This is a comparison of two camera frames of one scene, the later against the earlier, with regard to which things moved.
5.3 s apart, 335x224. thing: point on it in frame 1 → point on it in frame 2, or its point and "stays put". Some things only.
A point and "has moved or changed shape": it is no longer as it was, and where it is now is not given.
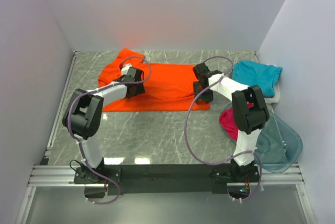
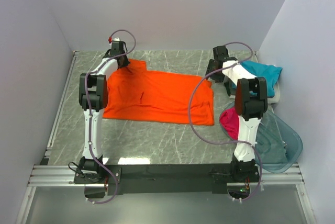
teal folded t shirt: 252,73 stays put
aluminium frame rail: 46,176 stays put
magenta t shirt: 227,120 stays put
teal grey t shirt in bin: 270,148 stays put
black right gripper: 208,98 → 217,78
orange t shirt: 168,87 has moved or changed shape
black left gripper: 140,89 → 125,64
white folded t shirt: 275,99 stays put
